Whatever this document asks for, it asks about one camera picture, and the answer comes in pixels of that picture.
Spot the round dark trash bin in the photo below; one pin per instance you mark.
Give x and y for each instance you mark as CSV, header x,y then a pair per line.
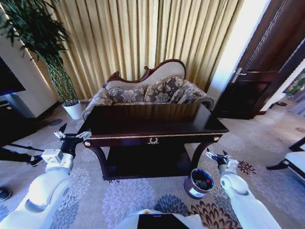
x,y
194,188

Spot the black television screen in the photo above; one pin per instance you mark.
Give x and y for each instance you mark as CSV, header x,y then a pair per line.
x,y
9,76

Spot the beige pleated curtain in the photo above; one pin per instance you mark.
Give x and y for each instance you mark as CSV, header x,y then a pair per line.
x,y
133,35

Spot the dark wooden white-seat chair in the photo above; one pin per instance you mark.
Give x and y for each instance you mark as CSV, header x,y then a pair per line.
x,y
293,159

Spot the person's black white shoe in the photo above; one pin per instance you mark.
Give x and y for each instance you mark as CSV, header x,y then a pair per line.
x,y
35,160

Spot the small floral sofa cushion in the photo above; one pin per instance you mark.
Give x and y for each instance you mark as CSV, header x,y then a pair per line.
x,y
126,95

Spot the large floral sofa cushion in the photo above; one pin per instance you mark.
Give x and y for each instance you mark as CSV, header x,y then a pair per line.
x,y
164,89

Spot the dark television cabinet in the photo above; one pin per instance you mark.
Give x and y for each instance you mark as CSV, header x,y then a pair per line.
x,y
14,124

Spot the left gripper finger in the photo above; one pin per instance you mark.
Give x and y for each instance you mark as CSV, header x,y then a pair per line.
x,y
60,133
84,135

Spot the floral upholstered carved sofa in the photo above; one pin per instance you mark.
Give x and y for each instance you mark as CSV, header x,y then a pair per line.
x,y
157,78

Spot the trash with red spot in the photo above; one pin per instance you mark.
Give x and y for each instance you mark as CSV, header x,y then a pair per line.
x,y
206,181

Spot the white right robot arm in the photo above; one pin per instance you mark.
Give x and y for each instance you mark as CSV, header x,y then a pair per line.
x,y
243,198

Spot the dark brown wooden door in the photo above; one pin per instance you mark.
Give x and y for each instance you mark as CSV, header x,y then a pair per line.
x,y
257,71

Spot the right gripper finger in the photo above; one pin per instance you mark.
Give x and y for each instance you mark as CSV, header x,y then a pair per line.
x,y
226,154
211,154

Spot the person's dark shoe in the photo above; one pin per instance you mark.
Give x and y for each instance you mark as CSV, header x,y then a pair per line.
x,y
4,193

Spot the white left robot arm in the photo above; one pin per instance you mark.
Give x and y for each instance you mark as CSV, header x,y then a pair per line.
x,y
47,188

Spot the tall green potted plant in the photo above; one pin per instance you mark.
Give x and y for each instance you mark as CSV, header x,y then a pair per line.
x,y
43,35

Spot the thin black rod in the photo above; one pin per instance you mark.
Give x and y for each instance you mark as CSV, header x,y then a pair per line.
x,y
28,147

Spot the person's leg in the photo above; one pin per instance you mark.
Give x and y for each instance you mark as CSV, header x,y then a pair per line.
x,y
14,155

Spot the dark wooden console table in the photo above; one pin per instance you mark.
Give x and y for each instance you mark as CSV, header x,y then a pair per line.
x,y
152,121

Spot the white plant pot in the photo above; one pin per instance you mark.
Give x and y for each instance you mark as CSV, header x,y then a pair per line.
x,y
73,110

